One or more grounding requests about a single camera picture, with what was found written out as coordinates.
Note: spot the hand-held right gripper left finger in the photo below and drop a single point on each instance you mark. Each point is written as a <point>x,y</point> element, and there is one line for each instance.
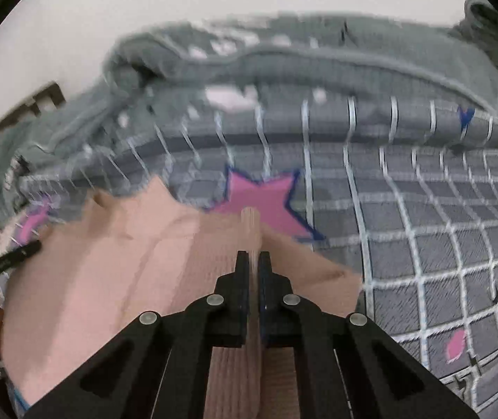
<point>241,279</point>

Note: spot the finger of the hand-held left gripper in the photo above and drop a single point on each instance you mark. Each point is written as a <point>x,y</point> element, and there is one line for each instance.
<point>9,259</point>

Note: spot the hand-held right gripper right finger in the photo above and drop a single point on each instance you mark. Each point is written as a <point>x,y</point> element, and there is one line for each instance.
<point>265,288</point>

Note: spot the pink knit sweater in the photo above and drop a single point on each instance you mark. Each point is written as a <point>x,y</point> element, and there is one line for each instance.
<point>100,292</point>

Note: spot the grey checked star blanket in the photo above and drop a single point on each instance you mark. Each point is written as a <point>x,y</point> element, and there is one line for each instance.
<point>406,227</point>

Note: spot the dark wooden headboard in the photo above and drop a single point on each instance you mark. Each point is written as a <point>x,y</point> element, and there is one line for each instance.
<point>52,96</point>

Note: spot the grey floral quilt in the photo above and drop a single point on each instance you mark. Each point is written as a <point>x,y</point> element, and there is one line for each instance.
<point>318,61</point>

